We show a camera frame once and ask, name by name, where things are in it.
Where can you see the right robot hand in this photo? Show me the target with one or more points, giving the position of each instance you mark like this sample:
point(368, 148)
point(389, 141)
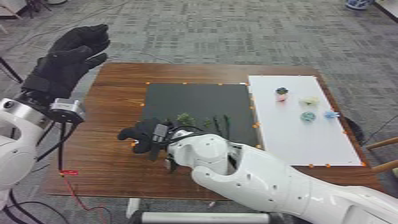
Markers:
point(140, 133)

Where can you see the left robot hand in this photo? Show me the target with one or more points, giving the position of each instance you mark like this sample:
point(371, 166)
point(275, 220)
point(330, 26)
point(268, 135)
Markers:
point(64, 63)

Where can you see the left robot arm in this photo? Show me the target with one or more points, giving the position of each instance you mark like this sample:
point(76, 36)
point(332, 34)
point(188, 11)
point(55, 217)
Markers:
point(18, 140)

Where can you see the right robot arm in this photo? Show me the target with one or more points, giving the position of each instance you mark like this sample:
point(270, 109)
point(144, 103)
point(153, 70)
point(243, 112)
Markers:
point(266, 180)

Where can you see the green sprig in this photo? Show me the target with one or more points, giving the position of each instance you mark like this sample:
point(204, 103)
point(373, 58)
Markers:
point(226, 126)
point(206, 123)
point(215, 124)
point(185, 118)

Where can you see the dark mat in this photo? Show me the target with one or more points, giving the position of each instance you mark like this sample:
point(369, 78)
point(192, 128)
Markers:
point(195, 100)

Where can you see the white sheet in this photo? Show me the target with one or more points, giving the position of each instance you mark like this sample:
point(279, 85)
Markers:
point(295, 140)

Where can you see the pale grey bar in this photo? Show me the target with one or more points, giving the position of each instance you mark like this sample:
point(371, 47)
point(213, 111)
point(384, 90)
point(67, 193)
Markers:
point(201, 218)

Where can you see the teal flower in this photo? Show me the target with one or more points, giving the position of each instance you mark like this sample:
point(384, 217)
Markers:
point(307, 116)

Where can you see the blue flower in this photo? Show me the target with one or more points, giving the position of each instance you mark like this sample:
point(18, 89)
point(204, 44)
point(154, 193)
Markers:
point(330, 114)

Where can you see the wooden chair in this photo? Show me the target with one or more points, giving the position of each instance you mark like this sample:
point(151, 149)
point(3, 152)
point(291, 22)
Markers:
point(382, 144)

